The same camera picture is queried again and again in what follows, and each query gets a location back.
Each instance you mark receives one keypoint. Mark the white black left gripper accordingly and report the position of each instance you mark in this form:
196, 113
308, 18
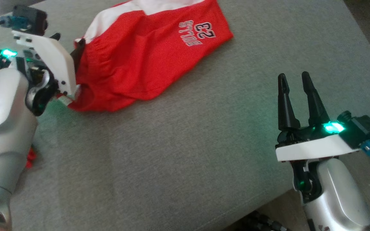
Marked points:
53, 57

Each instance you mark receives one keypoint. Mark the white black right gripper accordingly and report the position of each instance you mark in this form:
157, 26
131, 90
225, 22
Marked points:
313, 147

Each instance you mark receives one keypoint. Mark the red white basketball shorts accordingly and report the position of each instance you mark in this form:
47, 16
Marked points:
146, 57

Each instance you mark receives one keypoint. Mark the red white jersey shirt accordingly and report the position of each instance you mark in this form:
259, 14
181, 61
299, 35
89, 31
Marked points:
30, 157

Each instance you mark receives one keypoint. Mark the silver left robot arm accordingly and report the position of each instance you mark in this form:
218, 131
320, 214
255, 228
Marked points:
2, 128

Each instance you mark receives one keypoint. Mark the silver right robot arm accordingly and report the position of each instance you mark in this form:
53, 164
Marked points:
339, 195

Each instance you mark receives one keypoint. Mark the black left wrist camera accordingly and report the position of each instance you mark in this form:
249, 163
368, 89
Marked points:
29, 17

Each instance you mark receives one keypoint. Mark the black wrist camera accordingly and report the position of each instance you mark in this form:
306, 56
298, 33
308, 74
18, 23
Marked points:
361, 128
29, 17

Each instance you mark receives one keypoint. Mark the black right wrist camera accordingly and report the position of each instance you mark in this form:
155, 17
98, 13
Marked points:
361, 128

